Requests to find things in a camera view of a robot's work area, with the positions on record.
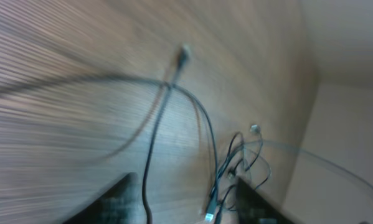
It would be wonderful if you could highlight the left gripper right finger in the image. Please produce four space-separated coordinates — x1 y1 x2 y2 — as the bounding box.
235 178 294 224

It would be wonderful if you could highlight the thick black USB cable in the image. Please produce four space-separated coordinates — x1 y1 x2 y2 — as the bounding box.
0 43 220 224

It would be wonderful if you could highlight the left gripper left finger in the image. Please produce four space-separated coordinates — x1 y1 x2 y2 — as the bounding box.
63 172 139 224

